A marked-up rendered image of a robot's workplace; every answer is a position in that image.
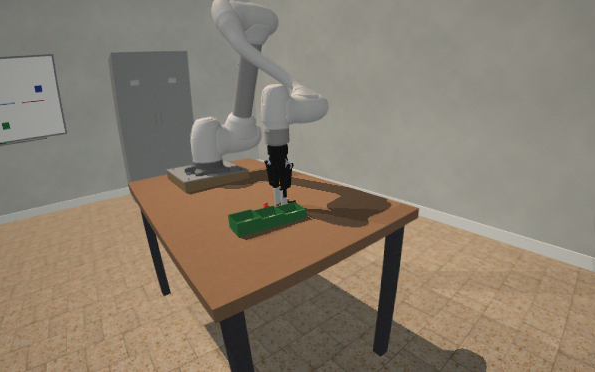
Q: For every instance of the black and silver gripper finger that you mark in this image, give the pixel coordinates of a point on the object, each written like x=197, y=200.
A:
x=285, y=180
x=273, y=175

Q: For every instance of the green three-compartment bin rack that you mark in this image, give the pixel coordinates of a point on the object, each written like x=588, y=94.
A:
x=252, y=221

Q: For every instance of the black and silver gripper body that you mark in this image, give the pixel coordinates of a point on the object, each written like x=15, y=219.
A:
x=281, y=151

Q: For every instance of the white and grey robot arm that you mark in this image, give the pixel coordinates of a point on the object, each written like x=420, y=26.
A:
x=281, y=105

